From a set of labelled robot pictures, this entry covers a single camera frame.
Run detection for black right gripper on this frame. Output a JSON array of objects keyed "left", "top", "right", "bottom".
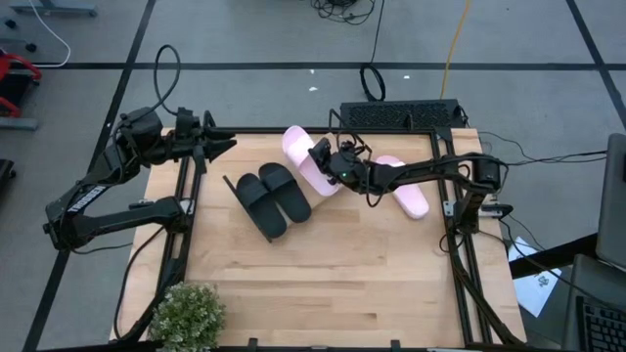
[{"left": 307, "top": 137, "right": 374, "bottom": 197}]

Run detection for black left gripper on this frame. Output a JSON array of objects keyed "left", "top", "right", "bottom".
[{"left": 170, "top": 107, "right": 239, "bottom": 175}]

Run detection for pink slide sandal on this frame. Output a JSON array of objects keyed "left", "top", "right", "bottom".
[
  {"left": 281, "top": 124, "right": 344, "bottom": 198},
  {"left": 374, "top": 154, "right": 431, "bottom": 221}
]

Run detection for black slide sandal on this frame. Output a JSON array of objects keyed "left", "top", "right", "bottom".
[
  {"left": 235, "top": 172, "right": 289, "bottom": 241},
  {"left": 257, "top": 161, "right": 313, "bottom": 225}
]

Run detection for black perforated metal box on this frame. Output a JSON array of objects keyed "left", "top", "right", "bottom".
[{"left": 338, "top": 98, "right": 465, "bottom": 132}]

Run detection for green artificial plant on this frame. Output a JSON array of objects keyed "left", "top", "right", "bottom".
[{"left": 147, "top": 282, "right": 228, "bottom": 352}]

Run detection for grey metal desk foot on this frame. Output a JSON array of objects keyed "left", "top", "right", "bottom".
[
  {"left": 9, "top": 0, "right": 98, "bottom": 19},
  {"left": 0, "top": 116, "right": 40, "bottom": 132}
]

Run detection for red chair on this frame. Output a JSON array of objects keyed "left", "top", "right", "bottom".
[{"left": 0, "top": 48, "right": 44, "bottom": 119}]

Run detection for white paper sheet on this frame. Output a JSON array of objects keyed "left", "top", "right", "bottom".
[{"left": 507, "top": 237, "right": 563, "bottom": 319}]

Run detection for black metal beam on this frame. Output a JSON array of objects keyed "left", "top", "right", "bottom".
[{"left": 508, "top": 232, "right": 601, "bottom": 280}]

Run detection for grey computer monitor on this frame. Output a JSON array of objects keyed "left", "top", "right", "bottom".
[{"left": 595, "top": 132, "right": 626, "bottom": 273}]

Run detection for dark laptop keyboard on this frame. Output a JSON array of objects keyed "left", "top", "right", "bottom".
[{"left": 560, "top": 252, "right": 626, "bottom": 352}]

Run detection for black metal table frame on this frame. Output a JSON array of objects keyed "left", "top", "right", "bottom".
[{"left": 158, "top": 110, "right": 527, "bottom": 352}]

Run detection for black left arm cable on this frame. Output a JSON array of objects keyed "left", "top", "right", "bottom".
[{"left": 153, "top": 44, "right": 183, "bottom": 118}]

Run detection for thick black coiled cable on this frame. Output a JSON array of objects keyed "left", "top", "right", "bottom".
[{"left": 358, "top": 0, "right": 387, "bottom": 104}]

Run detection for black cable tangle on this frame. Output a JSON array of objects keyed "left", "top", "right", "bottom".
[{"left": 310, "top": 0, "right": 378, "bottom": 26}]

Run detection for yellow cable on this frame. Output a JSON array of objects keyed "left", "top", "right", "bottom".
[{"left": 438, "top": 0, "right": 472, "bottom": 101}]

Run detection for white cable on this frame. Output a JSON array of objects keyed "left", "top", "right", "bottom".
[{"left": 28, "top": 0, "right": 72, "bottom": 69}]

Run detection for small black camera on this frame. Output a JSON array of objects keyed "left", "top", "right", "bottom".
[{"left": 480, "top": 202, "right": 514, "bottom": 219}]

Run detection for thin black floor cable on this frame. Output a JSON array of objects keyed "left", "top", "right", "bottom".
[{"left": 477, "top": 130, "right": 607, "bottom": 168}]

